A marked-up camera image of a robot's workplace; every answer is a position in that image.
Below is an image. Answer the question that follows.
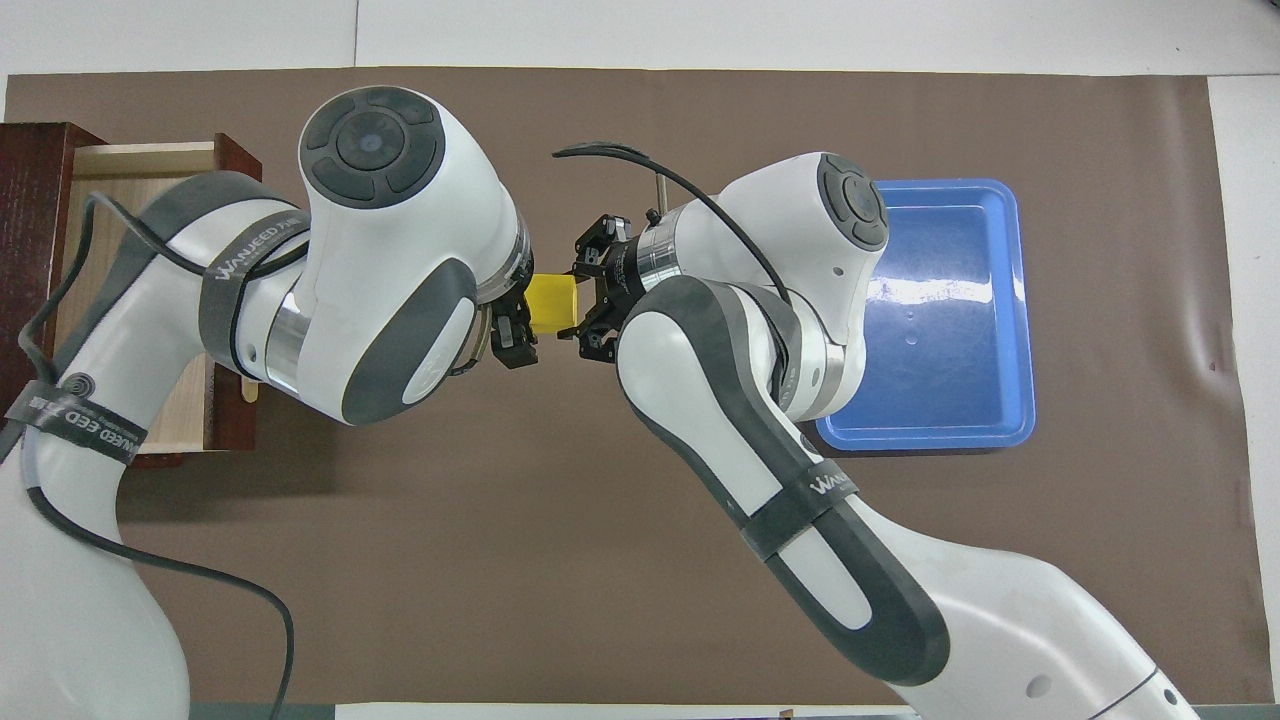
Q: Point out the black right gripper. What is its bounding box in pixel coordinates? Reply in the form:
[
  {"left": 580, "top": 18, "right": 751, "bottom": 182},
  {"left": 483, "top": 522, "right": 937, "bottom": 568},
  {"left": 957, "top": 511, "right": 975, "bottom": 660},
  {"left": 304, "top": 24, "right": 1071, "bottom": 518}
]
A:
[{"left": 560, "top": 213, "right": 646, "bottom": 363}]

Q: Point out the wooden drawer with white handle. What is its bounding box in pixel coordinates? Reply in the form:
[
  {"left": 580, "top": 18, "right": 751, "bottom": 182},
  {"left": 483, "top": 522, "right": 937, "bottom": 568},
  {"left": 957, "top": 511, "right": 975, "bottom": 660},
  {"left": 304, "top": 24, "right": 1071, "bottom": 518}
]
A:
[{"left": 52, "top": 133, "right": 264, "bottom": 469}]

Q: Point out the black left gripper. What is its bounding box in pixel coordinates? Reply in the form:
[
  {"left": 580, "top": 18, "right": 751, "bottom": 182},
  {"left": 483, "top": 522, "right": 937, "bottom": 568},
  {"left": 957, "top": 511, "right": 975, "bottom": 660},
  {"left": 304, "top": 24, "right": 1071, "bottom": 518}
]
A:
[{"left": 455, "top": 268, "right": 542, "bottom": 379}]

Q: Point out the yellow block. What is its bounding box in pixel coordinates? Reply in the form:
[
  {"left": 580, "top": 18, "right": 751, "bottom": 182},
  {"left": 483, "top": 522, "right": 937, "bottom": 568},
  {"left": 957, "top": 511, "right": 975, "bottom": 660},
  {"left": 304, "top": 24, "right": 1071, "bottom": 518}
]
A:
[{"left": 526, "top": 274, "right": 580, "bottom": 337}]

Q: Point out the blue plastic tray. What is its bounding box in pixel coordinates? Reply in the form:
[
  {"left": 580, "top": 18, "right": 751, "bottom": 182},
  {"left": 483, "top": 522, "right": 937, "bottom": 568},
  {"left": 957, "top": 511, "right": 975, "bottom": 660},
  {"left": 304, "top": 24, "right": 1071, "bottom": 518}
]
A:
[{"left": 815, "top": 179, "right": 1037, "bottom": 452}]

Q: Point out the brown table mat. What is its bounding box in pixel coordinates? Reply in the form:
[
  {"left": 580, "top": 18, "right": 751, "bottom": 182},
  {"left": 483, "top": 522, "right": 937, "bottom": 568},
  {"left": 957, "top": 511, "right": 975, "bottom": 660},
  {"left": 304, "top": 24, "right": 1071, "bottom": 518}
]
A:
[{"left": 0, "top": 67, "right": 1276, "bottom": 706}]

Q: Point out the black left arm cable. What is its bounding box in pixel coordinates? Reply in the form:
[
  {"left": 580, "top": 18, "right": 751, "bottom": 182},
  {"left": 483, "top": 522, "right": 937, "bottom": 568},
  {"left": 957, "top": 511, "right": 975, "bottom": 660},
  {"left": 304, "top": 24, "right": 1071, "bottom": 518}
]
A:
[{"left": 18, "top": 190, "right": 297, "bottom": 720}]

